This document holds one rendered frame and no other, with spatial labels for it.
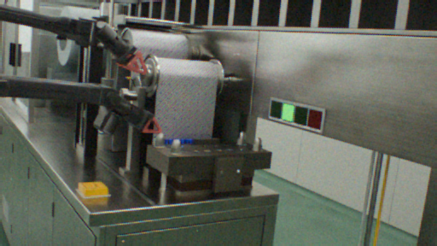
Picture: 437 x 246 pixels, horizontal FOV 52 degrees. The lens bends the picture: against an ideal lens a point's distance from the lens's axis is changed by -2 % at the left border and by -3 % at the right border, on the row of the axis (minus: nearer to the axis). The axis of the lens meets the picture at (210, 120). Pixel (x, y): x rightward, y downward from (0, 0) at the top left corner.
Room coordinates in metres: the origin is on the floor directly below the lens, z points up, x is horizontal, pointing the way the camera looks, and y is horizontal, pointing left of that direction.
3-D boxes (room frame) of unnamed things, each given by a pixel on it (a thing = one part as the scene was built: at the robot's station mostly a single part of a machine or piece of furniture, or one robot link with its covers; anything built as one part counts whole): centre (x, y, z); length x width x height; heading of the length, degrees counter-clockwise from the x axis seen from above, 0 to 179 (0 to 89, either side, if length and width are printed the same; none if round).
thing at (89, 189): (1.31, 0.33, 0.91); 0.07 x 0.07 x 0.02; 33
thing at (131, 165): (1.57, 0.27, 1.05); 0.06 x 0.05 x 0.31; 123
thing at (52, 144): (2.38, 0.69, 0.88); 2.52 x 0.66 x 0.04; 33
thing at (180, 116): (1.58, 0.09, 1.11); 0.23 x 0.01 x 0.18; 123
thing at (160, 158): (1.50, -0.01, 1.00); 0.40 x 0.16 x 0.06; 123
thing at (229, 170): (1.43, -0.08, 0.96); 0.10 x 0.03 x 0.11; 123
